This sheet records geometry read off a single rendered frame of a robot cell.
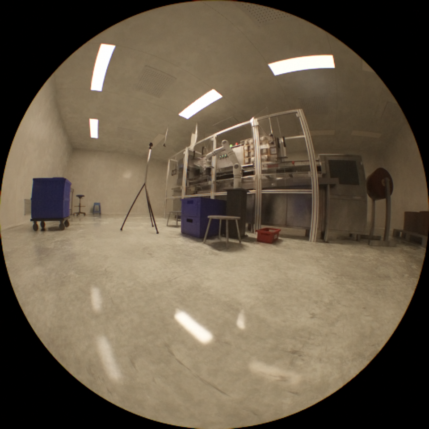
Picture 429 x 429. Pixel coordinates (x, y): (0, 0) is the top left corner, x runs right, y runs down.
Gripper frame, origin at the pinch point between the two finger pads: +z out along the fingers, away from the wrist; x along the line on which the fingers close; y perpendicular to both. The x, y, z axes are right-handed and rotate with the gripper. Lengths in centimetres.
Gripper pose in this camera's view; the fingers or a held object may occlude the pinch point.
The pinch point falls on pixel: (209, 180)
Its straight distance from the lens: 177.8
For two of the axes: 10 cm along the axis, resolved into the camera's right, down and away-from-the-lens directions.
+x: -5.7, 0.1, -8.2
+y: -8.2, -0.6, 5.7
